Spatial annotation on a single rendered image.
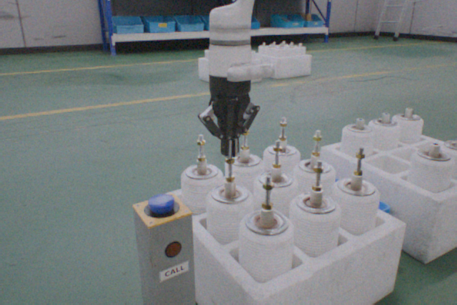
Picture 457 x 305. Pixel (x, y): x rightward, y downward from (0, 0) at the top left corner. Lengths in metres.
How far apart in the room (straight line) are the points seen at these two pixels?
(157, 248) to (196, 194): 0.26
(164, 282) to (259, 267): 0.16
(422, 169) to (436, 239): 0.17
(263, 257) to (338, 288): 0.19
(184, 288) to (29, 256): 0.56
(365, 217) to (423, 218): 0.26
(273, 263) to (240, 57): 0.35
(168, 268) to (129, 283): 0.35
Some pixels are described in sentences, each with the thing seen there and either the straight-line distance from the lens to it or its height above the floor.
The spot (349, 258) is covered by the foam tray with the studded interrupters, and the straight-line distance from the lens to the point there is 0.73.
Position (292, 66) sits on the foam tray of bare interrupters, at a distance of 3.25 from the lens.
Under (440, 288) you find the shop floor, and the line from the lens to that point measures 1.01.
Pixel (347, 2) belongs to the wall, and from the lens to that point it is 7.87.
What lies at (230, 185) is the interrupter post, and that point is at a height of 0.28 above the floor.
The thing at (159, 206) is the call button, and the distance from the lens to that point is 0.54.
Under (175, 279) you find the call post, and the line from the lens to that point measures 0.60.
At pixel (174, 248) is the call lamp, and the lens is 0.56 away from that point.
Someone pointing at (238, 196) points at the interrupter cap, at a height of 0.25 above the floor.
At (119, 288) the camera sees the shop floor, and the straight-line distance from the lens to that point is 0.92.
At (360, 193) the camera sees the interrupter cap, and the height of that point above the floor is 0.25.
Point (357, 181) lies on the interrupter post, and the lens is 0.77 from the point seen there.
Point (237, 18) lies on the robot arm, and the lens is 0.60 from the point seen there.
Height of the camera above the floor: 0.61
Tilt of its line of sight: 20 degrees down
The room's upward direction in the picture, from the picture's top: straight up
